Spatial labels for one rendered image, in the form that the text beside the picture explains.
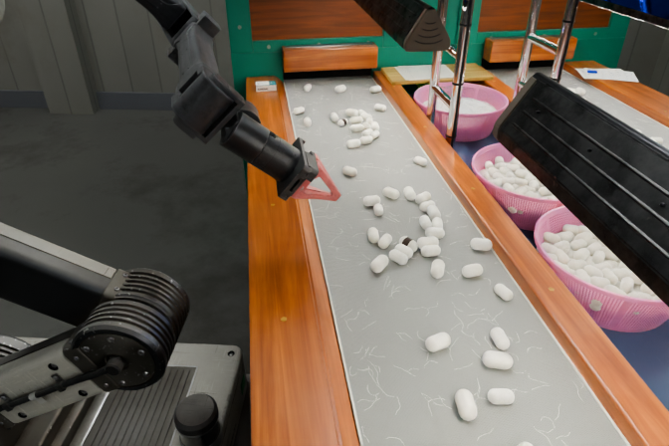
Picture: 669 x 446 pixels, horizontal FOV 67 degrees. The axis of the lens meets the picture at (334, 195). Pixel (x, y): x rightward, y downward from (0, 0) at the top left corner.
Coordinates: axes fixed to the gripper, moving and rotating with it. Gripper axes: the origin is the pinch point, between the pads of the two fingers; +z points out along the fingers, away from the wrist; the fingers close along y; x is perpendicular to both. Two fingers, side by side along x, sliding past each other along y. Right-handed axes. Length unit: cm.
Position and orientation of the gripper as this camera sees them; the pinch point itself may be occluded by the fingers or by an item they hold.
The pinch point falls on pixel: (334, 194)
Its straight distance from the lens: 79.9
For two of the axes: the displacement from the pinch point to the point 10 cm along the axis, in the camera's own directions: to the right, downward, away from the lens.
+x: -6.3, 7.1, 3.2
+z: 7.6, 4.9, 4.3
